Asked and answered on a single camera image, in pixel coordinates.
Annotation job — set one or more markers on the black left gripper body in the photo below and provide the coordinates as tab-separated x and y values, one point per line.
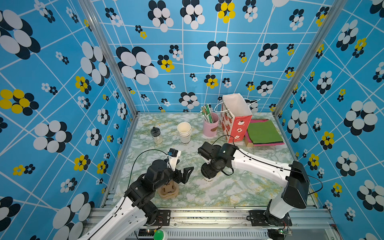
175	175

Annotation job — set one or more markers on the left aluminium frame post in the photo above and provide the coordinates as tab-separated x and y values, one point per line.
102	41

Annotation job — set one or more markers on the red white paper gift bag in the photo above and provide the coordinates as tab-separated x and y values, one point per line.
235	116

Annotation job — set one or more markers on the brown cardboard box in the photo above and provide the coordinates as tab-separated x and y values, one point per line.
248	143

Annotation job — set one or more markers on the green push button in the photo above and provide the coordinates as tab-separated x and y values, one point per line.
161	235

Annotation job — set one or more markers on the right aluminium frame post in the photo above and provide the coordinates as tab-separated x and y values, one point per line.
323	31

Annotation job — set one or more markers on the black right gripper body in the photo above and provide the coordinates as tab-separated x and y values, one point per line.
210	169

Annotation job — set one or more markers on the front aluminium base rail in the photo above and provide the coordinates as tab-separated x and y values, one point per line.
211	223

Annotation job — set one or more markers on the clear jar black lid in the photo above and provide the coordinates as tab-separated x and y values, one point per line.
156	135

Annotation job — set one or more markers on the brown pulp cup carrier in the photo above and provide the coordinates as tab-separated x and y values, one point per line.
169	191

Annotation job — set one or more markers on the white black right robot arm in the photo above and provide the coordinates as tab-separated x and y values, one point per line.
291	177

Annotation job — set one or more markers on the pink straw holder cup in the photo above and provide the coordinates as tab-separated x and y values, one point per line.
210	129

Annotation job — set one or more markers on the white paper coffee cup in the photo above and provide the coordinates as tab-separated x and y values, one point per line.
207	179

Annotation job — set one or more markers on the aluminium frame post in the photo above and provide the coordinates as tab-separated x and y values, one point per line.
102	41
323	31

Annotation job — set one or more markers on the stack of white paper cups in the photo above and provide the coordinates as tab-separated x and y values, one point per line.
184	131

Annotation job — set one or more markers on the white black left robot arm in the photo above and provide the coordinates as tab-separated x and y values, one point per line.
129	204

